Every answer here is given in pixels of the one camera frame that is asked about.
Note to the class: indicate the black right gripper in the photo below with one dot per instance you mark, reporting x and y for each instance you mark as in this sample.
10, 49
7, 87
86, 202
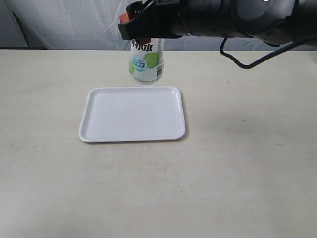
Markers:
176, 18

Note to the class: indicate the clear bottle green white label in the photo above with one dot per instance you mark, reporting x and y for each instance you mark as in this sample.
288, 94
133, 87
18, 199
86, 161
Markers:
146, 62

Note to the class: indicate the white rectangular plastic tray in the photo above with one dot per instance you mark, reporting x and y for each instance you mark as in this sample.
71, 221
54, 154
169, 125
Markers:
132, 114

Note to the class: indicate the white backdrop curtain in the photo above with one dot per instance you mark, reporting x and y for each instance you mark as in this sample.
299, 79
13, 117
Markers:
93, 25

